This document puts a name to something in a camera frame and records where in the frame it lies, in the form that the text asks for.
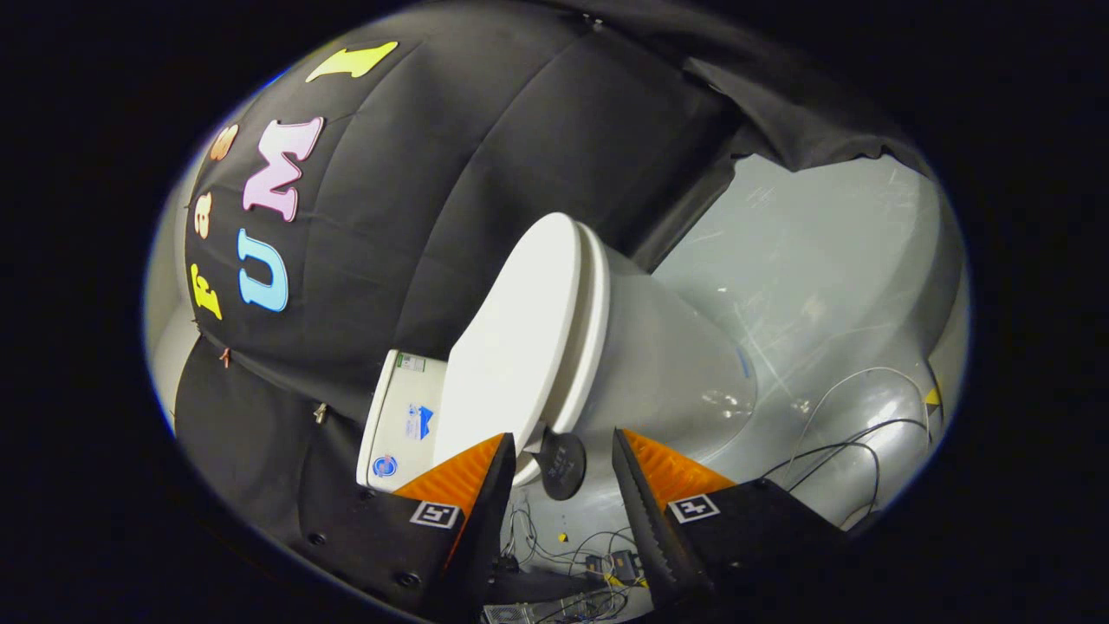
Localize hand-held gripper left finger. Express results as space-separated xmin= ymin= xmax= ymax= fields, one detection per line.
xmin=299 ymin=432 xmax=518 ymax=622

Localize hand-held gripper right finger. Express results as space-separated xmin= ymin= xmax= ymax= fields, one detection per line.
xmin=611 ymin=427 xmax=856 ymax=614

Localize black round lid handle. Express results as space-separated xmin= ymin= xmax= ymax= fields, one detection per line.
xmin=529 ymin=426 xmax=588 ymax=502

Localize white toilet seat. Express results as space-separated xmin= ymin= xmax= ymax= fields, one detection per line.
xmin=539 ymin=220 xmax=613 ymax=436

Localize black backdrop cloth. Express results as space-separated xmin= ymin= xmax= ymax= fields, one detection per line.
xmin=172 ymin=0 xmax=938 ymax=569

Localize tangled cables with devices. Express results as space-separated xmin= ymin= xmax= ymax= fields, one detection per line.
xmin=482 ymin=504 xmax=649 ymax=624

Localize thin floor cables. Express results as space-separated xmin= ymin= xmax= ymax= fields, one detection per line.
xmin=761 ymin=366 xmax=935 ymax=531

